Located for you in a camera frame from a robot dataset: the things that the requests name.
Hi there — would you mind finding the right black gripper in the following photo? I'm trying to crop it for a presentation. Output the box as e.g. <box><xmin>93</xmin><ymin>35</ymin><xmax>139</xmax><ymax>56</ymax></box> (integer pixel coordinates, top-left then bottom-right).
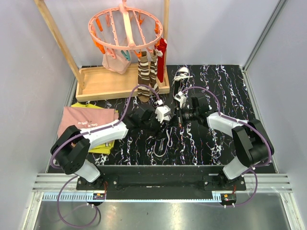
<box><xmin>168</xmin><ymin>106</ymin><xmax>199</xmax><ymax>128</ymax></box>

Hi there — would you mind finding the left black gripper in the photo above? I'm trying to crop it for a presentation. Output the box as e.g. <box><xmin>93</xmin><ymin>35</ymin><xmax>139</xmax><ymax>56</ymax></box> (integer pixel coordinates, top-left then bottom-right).
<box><xmin>140</xmin><ymin>111</ymin><xmax>168</xmax><ymax>140</ymax></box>

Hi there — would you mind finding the black white sneaker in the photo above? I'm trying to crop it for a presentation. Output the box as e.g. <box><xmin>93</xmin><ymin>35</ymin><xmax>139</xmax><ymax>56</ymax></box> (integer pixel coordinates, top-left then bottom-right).
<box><xmin>153</xmin><ymin>137</ymin><xmax>167</xmax><ymax>158</ymax></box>
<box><xmin>173</xmin><ymin>67</ymin><xmax>193</xmax><ymax>97</ymax></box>

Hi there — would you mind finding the white shoelace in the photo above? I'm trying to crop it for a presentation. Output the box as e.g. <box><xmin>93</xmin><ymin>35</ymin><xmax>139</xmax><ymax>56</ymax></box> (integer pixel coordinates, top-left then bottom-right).
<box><xmin>166</xmin><ymin>127</ymin><xmax>173</xmax><ymax>148</ymax></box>

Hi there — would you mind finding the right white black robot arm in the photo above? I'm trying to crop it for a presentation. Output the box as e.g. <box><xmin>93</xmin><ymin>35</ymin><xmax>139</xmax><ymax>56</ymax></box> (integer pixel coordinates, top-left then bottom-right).
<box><xmin>173</xmin><ymin>92</ymin><xmax>274</xmax><ymax>190</ymax></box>

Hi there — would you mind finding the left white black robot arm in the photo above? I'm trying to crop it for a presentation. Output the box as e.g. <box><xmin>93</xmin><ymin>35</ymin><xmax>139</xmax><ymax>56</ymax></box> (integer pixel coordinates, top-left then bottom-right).
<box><xmin>50</xmin><ymin>106</ymin><xmax>171</xmax><ymax>190</ymax></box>

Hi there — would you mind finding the black marble pattern mat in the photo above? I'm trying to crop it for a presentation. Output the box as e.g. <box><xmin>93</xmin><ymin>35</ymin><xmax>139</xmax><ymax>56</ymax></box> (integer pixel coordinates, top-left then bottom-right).
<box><xmin>46</xmin><ymin>64</ymin><xmax>276</xmax><ymax>173</ymax></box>

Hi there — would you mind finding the right brown striped sock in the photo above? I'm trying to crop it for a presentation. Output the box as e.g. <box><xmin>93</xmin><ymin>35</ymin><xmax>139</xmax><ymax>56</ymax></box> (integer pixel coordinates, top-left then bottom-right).
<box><xmin>149</xmin><ymin>50</ymin><xmax>159</xmax><ymax>94</ymax></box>

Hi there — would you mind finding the brown striped sock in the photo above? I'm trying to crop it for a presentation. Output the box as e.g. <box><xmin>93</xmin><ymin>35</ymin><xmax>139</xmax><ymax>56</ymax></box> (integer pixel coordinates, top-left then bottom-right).
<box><xmin>149</xmin><ymin>50</ymin><xmax>159</xmax><ymax>94</ymax></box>
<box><xmin>137</xmin><ymin>51</ymin><xmax>150</xmax><ymax>103</ymax></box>

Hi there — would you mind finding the yellow-green folded garment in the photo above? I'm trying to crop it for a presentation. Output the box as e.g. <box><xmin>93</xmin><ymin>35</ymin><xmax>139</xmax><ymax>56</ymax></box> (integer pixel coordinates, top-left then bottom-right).
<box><xmin>71</xmin><ymin>102</ymin><xmax>114</xmax><ymax>155</ymax></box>

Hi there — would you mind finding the left brown striped sock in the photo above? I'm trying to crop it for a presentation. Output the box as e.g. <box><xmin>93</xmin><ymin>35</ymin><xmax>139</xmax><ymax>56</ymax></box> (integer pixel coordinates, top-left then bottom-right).
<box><xmin>137</xmin><ymin>51</ymin><xmax>150</xmax><ymax>103</ymax></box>

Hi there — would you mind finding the pink hanging garment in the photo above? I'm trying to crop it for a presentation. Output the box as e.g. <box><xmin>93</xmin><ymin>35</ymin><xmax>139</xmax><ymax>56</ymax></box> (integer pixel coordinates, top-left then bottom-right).
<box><xmin>102</xmin><ymin>53</ymin><xmax>131</xmax><ymax>74</ymax></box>

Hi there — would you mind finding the wooden drying rack stand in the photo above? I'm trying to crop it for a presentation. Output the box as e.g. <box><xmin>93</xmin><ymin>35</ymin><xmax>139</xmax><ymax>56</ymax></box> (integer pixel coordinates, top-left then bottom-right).
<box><xmin>36</xmin><ymin>0</ymin><xmax>170</xmax><ymax>102</ymax></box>

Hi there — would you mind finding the pink folded t-shirt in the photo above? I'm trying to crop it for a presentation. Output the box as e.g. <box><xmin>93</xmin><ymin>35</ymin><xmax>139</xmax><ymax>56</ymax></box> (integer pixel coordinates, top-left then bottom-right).
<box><xmin>57</xmin><ymin>103</ymin><xmax>119</xmax><ymax>137</ymax></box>

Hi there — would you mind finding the red hanging cloth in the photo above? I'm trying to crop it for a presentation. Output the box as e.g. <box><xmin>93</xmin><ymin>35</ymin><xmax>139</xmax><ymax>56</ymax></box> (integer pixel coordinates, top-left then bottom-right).
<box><xmin>156</xmin><ymin>38</ymin><xmax>167</xmax><ymax>83</ymax></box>

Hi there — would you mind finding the pink round clip hanger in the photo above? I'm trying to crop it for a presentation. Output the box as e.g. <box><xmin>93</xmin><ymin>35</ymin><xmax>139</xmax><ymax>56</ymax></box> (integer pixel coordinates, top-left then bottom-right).
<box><xmin>88</xmin><ymin>0</ymin><xmax>163</xmax><ymax>61</ymax></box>

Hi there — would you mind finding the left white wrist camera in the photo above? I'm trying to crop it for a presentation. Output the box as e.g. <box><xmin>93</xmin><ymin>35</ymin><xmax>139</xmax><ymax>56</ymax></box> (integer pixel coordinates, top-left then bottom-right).
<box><xmin>155</xmin><ymin>99</ymin><xmax>171</xmax><ymax>124</ymax></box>

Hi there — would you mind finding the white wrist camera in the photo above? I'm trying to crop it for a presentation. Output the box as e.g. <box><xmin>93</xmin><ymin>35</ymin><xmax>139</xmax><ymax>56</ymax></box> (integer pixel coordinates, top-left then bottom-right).
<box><xmin>155</xmin><ymin>99</ymin><xmax>171</xmax><ymax>124</ymax></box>
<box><xmin>174</xmin><ymin>91</ymin><xmax>187</xmax><ymax>109</ymax></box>

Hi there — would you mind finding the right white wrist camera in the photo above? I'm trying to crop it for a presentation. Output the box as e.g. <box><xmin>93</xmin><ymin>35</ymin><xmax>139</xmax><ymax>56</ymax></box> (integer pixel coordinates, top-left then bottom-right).
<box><xmin>174</xmin><ymin>91</ymin><xmax>187</xmax><ymax>109</ymax></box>

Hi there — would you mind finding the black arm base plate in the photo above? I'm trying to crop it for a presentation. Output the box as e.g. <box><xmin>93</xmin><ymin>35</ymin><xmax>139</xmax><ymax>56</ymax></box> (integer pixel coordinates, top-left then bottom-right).
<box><xmin>76</xmin><ymin>165</ymin><xmax>246</xmax><ymax>202</ymax></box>

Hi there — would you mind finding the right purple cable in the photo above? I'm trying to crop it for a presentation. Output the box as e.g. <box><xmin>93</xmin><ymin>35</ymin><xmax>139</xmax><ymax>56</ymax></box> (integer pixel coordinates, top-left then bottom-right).
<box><xmin>178</xmin><ymin>86</ymin><xmax>274</xmax><ymax>207</ymax></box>

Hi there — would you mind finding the purple cable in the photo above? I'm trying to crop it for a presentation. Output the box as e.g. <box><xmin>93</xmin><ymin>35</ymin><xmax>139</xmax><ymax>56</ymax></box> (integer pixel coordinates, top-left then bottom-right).
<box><xmin>51</xmin><ymin>85</ymin><xmax>163</xmax><ymax>228</ymax></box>
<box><xmin>178</xmin><ymin>86</ymin><xmax>274</xmax><ymax>207</ymax></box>

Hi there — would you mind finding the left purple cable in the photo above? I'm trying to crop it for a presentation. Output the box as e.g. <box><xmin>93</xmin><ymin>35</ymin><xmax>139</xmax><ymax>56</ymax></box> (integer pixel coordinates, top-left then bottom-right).
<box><xmin>51</xmin><ymin>85</ymin><xmax>163</xmax><ymax>228</ymax></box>

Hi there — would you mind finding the grey slotted cable duct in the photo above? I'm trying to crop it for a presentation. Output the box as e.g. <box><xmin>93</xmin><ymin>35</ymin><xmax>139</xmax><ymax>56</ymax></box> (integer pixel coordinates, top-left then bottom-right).
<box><xmin>42</xmin><ymin>192</ymin><xmax>106</xmax><ymax>202</ymax></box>

